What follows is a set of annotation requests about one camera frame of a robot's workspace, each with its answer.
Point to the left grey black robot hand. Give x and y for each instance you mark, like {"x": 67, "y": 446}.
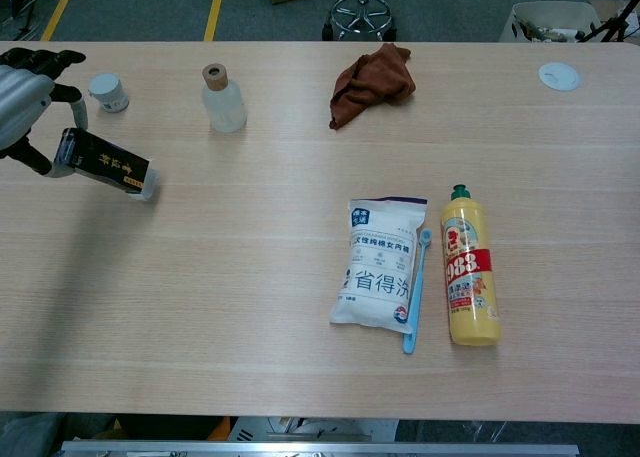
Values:
{"x": 20, "y": 102}

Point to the black carton box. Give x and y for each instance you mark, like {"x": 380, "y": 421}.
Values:
{"x": 102, "y": 163}

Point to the white robot base unit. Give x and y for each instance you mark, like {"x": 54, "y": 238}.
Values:
{"x": 320, "y": 428}

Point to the frosted bottle with wooden cap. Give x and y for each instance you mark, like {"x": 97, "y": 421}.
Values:
{"x": 223, "y": 106}

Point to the yellow detergent bottle green cap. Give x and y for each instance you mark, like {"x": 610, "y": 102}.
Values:
{"x": 471, "y": 277}

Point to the small white lidded jar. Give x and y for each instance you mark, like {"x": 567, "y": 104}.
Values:
{"x": 109, "y": 91}

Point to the chrome stool base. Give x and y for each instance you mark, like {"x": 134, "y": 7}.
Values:
{"x": 359, "y": 12}

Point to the brown crumpled cloth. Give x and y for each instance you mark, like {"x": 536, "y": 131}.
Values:
{"x": 372, "y": 82}

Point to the white printed pouch bag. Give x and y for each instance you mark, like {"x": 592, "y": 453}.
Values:
{"x": 377, "y": 267}

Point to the light blue toothbrush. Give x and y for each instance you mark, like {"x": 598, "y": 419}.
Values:
{"x": 415, "y": 307}

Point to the white storage bin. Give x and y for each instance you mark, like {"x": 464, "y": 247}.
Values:
{"x": 550, "y": 14}

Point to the black tripod stand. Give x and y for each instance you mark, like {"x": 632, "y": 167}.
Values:
{"x": 616, "y": 24}

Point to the aluminium profile rail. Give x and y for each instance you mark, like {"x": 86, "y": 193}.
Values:
{"x": 320, "y": 449}

